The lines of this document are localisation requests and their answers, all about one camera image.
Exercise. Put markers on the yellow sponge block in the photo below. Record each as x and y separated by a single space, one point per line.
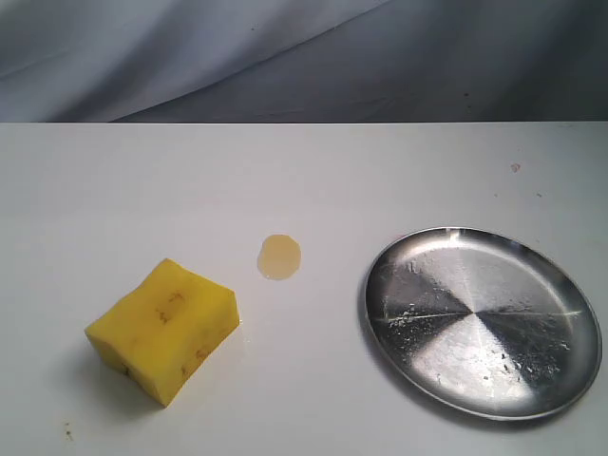
159 334

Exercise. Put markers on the small yellowish liquid spill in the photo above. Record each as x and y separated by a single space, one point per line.
279 257

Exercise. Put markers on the round steel plate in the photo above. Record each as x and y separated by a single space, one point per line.
482 324

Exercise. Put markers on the grey backdrop cloth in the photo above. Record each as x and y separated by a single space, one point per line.
303 61

